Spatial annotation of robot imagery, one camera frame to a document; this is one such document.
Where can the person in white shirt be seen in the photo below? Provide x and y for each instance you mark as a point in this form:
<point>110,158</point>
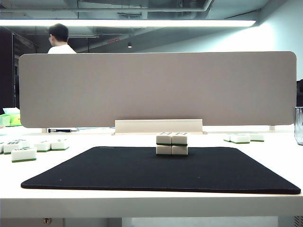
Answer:
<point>60,40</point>

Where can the round ceiling spot lamp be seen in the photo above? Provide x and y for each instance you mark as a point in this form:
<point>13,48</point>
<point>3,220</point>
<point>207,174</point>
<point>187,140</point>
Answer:
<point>129,45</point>

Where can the blue white paper sheet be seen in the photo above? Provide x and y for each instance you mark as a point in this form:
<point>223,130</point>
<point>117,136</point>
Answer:
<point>94,128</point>

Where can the long ceiling light strip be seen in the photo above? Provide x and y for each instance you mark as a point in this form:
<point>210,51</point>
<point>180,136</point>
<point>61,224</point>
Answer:
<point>132,23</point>

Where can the mahjong tile white green back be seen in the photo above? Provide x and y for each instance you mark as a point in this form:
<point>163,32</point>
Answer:
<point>10,147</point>
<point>180,140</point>
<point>42,146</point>
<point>23,154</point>
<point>23,142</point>
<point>257,137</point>
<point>163,150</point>
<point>163,139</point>
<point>180,150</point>
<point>227,137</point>
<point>1,147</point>
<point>59,144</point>
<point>240,138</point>

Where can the clear glass container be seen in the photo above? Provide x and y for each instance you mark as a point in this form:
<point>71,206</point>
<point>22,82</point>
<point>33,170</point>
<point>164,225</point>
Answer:
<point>299,125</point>

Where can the black office chair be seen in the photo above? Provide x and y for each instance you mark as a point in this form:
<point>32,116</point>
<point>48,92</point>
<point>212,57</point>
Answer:
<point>300,93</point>

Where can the brass screw in desk edge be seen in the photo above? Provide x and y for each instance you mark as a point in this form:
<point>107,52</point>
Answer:
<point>47,220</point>

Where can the green tissue box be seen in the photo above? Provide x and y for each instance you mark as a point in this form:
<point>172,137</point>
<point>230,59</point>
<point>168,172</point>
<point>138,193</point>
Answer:
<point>10,119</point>

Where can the black rectangular mat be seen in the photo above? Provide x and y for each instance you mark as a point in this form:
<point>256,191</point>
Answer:
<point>213,172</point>

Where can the beige desk divider panel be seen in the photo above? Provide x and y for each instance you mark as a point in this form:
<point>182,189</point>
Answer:
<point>156,89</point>

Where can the black screwdriver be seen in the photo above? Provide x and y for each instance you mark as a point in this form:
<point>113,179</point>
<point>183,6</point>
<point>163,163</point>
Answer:
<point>59,130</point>

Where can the white divider foot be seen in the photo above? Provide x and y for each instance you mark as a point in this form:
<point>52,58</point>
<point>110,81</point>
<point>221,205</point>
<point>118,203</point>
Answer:
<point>272,128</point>

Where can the dark monitor panel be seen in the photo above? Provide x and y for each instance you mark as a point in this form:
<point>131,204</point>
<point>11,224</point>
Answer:
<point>6,71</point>

